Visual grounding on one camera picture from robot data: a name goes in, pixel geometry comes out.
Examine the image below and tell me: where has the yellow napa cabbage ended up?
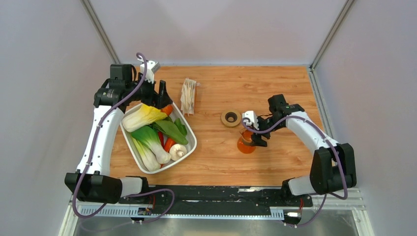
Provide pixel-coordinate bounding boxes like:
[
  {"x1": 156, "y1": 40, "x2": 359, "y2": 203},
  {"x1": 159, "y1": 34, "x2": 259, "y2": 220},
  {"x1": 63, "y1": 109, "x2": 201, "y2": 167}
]
[{"x1": 121, "y1": 104, "x2": 168, "y2": 132}]

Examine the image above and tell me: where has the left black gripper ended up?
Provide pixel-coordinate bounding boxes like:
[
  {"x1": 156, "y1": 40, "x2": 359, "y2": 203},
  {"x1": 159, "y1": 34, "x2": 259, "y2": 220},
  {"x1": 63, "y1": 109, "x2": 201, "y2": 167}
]
[{"x1": 125, "y1": 73, "x2": 173, "y2": 110}]

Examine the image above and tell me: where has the orange carrot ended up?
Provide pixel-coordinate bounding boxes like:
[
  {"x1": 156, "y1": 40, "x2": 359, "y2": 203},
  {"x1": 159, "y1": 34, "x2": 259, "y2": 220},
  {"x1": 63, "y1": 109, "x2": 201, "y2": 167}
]
[{"x1": 164, "y1": 138, "x2": 176, "y2": 152}]

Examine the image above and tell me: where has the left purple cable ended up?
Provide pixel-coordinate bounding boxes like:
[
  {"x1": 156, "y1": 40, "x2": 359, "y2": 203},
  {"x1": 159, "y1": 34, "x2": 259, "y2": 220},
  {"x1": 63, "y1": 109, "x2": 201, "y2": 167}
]
[{"x1": 71, "y1": 52, "x2": 175, "y2": 225}]

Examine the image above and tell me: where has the purple cable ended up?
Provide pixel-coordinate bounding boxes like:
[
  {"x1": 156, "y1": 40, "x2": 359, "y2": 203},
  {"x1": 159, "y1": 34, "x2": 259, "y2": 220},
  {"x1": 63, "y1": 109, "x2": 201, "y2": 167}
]
[
  {"x1": 71, "y1": 52, "x2": 175, "y2": 225},
  {"x1": 241, "y1": 115, "x2": 349, "y2": 228}
]

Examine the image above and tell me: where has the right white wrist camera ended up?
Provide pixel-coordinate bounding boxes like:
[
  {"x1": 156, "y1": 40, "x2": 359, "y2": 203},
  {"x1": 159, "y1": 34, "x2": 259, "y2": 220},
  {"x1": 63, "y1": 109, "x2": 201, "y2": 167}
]
[{"x1": 241, "y1": 111, "x2": 259, "y2": 130}]

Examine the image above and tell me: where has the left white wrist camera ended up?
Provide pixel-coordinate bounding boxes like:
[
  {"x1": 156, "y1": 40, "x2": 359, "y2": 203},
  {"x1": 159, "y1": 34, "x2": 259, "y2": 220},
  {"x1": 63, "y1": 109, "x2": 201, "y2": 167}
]
[{"x1": 140, "y1": 60, "x2": 161, "y2": 84}]

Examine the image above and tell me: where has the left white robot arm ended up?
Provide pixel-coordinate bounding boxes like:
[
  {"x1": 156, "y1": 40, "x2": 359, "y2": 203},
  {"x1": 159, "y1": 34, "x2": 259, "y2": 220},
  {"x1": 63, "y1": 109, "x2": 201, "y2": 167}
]
[{"x1": 64, "y1": 60, "x2": 172, "y2": 204}]

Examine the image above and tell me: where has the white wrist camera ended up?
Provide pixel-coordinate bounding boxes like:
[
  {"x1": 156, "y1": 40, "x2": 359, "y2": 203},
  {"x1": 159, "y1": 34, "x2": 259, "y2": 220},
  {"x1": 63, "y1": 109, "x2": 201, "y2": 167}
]
[
  {"x1": 140, "y1": 60, "x2": 161, "y2": 84},
  {"x1": 241, "y1": 111, "x2": 259, "y2": 130}
]

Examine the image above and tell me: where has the green bok choy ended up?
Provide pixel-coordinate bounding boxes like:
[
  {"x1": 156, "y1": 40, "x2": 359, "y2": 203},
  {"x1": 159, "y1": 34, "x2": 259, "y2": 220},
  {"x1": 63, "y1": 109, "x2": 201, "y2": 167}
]
[{"x1": 131, "y1": 126, "x2": 171, "y2": 164}]

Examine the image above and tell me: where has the orange tomato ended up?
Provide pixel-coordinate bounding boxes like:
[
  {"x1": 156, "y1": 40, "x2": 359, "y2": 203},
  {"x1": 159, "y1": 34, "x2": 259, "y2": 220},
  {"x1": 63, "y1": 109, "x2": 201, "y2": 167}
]
[{"x1": 160, "y1": 104, "x2": 173, "y2": 116}]

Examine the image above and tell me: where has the green leafy vegetable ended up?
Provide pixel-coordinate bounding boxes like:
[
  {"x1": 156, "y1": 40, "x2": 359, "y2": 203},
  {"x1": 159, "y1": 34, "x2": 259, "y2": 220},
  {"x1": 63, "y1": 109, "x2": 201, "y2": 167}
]
[{"x1": 152, "y1": 116, "x2": 188, "y2": 145}]

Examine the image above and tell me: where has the white mushroom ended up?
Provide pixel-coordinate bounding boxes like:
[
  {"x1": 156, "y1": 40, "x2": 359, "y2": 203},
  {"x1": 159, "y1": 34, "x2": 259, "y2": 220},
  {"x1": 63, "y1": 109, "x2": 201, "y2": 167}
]
[{"x1": 169, "y1": 144, "x2": 187, "y2": 161}]

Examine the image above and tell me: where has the red chili pepper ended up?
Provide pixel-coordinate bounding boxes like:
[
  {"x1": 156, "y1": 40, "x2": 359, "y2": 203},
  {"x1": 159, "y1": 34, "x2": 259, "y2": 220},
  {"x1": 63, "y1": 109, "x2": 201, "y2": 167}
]
[{"x1": 157, "y1": 131, "x2": 165, "y2": 146}]

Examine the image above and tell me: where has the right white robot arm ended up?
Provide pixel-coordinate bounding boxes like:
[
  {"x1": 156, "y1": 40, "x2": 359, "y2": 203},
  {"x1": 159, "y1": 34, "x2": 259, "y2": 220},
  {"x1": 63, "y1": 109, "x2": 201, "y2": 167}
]
[{"x1": 242, "y1": 94, "x2": 357, "y2": 206}]

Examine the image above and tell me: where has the wooden dripper ring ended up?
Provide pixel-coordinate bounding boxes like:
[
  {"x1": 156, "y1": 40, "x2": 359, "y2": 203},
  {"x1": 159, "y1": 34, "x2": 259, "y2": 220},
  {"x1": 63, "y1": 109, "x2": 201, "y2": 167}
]
[{"x1": 221, "y1": 110, "x2": 242, "y2": 128}]

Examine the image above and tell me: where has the orange glass carafe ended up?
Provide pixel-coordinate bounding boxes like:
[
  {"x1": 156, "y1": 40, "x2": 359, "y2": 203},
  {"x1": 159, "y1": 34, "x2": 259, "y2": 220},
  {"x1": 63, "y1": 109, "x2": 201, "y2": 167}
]
[{"x1": 237, "y1": 129, "x2": 256, "y2": 154}]

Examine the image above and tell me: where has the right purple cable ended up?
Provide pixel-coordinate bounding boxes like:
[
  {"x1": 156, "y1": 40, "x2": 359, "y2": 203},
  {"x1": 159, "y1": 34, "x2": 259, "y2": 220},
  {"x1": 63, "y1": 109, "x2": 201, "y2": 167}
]
[{"x1": 241, "y1": 115, "x2": 349, "y2": 228}]

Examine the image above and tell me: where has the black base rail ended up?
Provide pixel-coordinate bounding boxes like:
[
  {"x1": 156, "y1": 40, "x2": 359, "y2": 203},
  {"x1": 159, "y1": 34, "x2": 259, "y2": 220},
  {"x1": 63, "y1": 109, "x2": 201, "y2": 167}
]
[{"x1": 119, "y1": 185, "x2": 313, "y2": 216}]

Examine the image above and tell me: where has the pale bok choy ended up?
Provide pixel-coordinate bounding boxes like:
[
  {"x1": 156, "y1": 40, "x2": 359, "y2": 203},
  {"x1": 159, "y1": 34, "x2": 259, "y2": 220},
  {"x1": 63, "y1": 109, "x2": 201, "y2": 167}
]
[{"x1": 133, "y1": 139, "x2": 161, "y2": 172}]

